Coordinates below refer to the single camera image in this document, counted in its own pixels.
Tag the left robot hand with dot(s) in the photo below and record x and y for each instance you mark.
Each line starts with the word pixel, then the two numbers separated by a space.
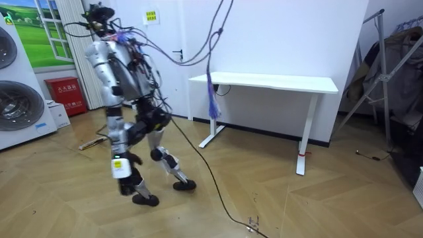
pixel 121 168

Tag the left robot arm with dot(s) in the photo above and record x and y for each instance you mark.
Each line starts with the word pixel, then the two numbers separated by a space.
pixel 102 69

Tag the robot legs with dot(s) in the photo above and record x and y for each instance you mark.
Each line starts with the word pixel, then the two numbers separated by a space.
pixel 155 120

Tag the white cardboard box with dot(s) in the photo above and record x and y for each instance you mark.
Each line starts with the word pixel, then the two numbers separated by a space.
pixel 59 114

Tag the robot body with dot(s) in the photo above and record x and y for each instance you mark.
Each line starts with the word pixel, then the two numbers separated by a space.
pixel 132 79

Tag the red fire equipment box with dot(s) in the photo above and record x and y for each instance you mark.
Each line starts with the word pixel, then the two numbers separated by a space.
pixel 66 94

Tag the white washing machine tower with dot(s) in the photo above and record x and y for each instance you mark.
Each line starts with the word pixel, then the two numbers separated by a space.
pixel 13 73

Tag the white desk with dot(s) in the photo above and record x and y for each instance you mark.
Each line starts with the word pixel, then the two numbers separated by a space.
pixel 264 82

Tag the metal clothes rack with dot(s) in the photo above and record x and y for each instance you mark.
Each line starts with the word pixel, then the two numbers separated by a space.
pixel 383 66

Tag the white vented box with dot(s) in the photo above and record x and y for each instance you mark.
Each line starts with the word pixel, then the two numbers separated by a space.
pixel 419 188

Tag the hanging clothes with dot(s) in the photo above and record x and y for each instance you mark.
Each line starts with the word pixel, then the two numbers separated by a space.
pixel 406 76

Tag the yellow wall sign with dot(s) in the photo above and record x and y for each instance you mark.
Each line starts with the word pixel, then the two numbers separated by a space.
pixel 151 17

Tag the landscape wall poster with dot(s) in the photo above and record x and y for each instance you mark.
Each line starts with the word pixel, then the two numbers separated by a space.
pixel 36 36

